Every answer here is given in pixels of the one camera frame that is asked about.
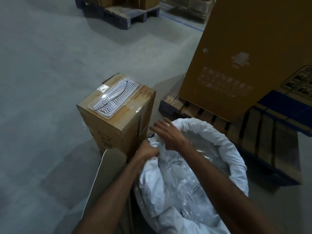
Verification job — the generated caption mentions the person's right hand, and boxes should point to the person's right hand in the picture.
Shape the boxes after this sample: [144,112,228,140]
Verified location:
[149,117,188,152]

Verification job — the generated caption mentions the person's left hand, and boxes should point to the person's left hand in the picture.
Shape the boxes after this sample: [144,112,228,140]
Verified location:
[135,140,161,163]

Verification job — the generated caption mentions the black cable tie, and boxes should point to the black cable tie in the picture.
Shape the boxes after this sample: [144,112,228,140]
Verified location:
[93,80,129,111]

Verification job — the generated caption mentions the large white woven sack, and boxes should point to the large white woven sack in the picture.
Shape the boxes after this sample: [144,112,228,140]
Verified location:
[133,117,249,234]

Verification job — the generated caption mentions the person's right forearm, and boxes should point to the person's right forearm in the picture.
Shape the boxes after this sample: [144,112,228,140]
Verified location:
[181,142,284,234]

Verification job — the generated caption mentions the person's left forearm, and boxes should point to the person's left forearm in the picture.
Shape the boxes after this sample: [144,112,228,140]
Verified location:
[73,156,149,234]

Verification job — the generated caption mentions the clear plastic inner bag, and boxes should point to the clear plastic inner bag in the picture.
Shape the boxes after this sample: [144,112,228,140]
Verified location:
[158,136,230,228]

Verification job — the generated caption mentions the small cardboard box with handwriting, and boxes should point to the small cardboard box with handwriting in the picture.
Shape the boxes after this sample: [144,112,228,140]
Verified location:
[76,73,156,160]

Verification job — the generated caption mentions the clear plastic tray wavy pattern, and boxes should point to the clear plastic tray wavy pattern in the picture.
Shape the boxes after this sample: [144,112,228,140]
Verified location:
[87,77,140,119]

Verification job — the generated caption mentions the tall cardboard box blue band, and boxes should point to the tall cardboard box blue band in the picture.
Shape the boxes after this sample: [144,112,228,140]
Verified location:
[253,65,312,137]

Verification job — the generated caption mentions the tall plain cardboard box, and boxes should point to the tall plain cardboard box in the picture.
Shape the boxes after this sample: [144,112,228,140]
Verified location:
[178,0,312,123]

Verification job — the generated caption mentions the low slatted pallet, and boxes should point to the low slatted pallet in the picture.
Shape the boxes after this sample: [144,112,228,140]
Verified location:
[160,0,211,24]

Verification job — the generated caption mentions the dark wooden pallet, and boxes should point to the dark wooden pallet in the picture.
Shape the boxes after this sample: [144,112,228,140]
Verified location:
[74,0,161,30]

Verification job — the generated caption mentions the plastic wrapped cardboard boxes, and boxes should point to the plastic wrapped cardboard boxes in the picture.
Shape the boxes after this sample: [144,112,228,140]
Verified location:
[187,0,215,20]

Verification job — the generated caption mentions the tall strapped cardboard box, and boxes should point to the tall strapped cardboard box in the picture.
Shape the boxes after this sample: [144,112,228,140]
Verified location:
[117,0,161,10]

